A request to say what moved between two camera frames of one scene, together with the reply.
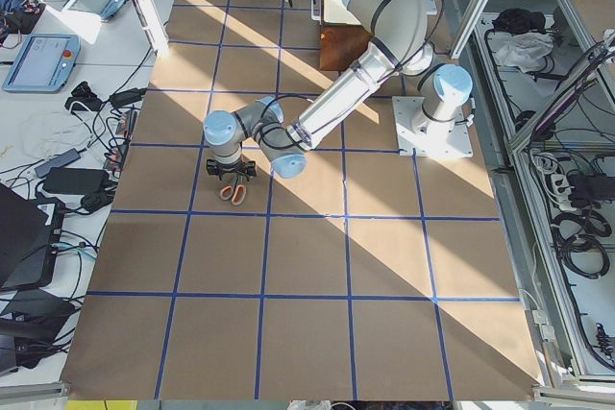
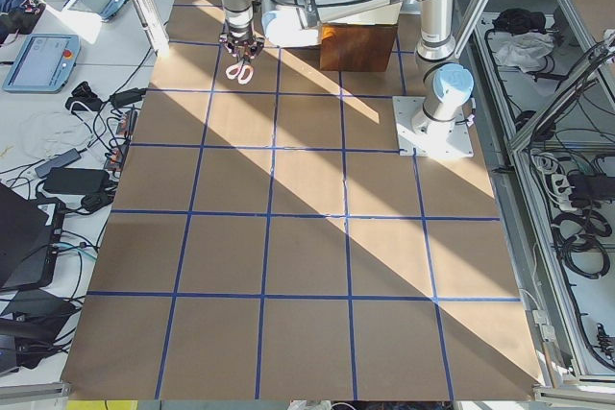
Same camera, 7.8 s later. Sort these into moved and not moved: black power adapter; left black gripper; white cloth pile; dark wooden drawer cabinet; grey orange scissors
Moved: left black gripper; grey orange scissors
Not moved: black power adapter; white cloth pile; dark wooden drawer cabinet
